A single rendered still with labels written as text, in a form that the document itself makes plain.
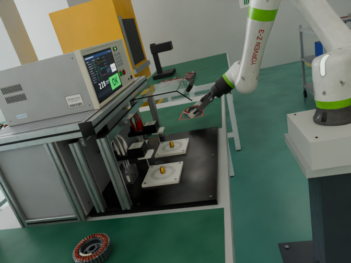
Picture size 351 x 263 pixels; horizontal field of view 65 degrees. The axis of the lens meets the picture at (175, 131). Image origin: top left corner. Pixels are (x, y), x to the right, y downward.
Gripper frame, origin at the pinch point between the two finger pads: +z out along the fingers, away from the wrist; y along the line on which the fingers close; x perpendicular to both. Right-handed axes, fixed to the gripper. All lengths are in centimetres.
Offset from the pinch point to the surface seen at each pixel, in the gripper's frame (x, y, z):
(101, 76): 42, -54, -5
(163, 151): 1.2, -36.1, 10.9
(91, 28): 156, 279, 138
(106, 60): 46, -45, -7
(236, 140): -71, 103, 30
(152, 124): 14.3, -34.4, 5.8
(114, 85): 38, -46, -2
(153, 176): 1, -59, 9
